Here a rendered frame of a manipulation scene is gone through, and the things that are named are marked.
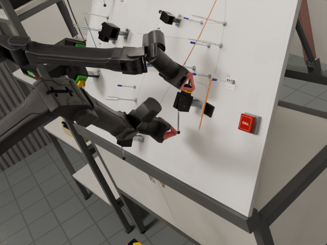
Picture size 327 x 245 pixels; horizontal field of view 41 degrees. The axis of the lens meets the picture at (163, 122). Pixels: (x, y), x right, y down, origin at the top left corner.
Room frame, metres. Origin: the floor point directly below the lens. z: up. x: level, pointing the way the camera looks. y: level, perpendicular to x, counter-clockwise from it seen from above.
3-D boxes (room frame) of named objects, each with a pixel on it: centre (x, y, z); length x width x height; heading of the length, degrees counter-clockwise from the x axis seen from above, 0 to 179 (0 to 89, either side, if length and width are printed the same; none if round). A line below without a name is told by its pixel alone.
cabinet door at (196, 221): (1.26, -0.01, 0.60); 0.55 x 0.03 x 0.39; 28
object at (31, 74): (2.33, 0.41, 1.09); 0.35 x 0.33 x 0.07; 28
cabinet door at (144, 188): (1.74, 0.24, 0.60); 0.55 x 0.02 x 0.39; 28
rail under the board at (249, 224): (1.49, 0.13, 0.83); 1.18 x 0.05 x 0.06; 28
